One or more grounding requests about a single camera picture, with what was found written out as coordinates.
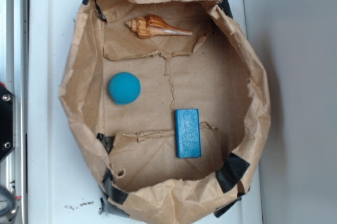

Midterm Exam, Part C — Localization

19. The blue wooden block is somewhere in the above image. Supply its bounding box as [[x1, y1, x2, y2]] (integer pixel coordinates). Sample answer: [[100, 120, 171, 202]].
[[174, 109, 202, 158]]

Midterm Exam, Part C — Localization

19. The blue foam ball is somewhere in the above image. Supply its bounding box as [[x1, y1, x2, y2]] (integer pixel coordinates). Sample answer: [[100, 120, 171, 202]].
[[108, 72, 141, 105]]

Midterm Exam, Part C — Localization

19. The brown paper bag tray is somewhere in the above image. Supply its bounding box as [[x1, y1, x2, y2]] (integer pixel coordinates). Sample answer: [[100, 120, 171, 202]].
[[59, 0, 271, 223]]

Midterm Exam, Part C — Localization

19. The brown spiral seashell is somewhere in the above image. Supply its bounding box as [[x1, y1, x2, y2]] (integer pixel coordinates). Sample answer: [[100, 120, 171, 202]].
[[126, 14, 193, 38]]

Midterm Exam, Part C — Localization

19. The white plastic tray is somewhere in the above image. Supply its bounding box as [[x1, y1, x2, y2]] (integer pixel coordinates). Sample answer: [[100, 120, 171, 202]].
[[27, 0, 263, 223]]

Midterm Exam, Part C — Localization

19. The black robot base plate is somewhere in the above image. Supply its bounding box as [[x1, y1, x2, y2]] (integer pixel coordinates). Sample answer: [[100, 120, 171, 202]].
[[0, 82, 15, 162]]

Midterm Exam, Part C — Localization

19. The aluminium frame rail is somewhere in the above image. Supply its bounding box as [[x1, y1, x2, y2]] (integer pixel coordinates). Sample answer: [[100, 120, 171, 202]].
[[1, 0, 28, 223]]

